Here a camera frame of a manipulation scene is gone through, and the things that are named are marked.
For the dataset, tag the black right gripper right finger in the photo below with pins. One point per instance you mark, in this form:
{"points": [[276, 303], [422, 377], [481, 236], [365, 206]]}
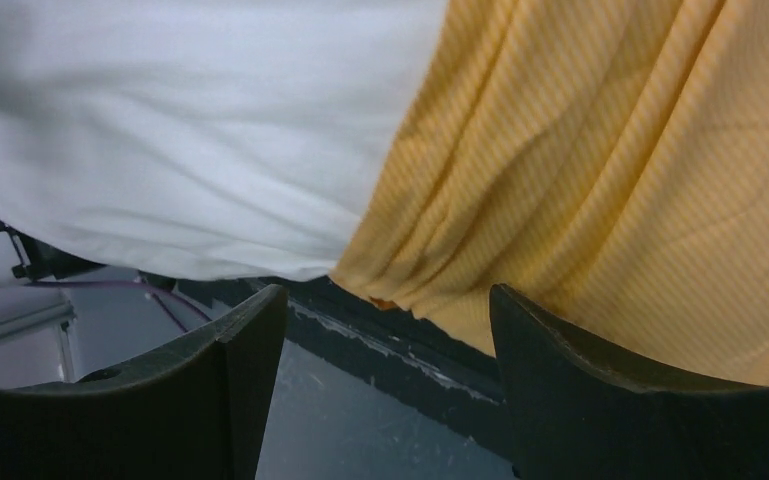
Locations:
{"points": [[582, 407]]}

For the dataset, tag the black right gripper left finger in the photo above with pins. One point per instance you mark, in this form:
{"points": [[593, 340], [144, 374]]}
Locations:
{"points": [[194, 408]]}

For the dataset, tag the orange Mickey Mouse pillowcase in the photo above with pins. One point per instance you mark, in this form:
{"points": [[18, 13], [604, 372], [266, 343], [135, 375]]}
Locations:
{"points": [[607, 159]]}

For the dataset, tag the white pillow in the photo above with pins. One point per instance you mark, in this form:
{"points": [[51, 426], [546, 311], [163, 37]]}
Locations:
{"points": [[204, 140]]}

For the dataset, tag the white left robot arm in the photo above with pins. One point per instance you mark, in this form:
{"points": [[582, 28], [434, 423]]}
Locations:
{"points": [[25, 260]]}

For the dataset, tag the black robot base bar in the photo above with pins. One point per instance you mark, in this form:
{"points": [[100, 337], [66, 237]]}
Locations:
{"points": [[410, 360]]}

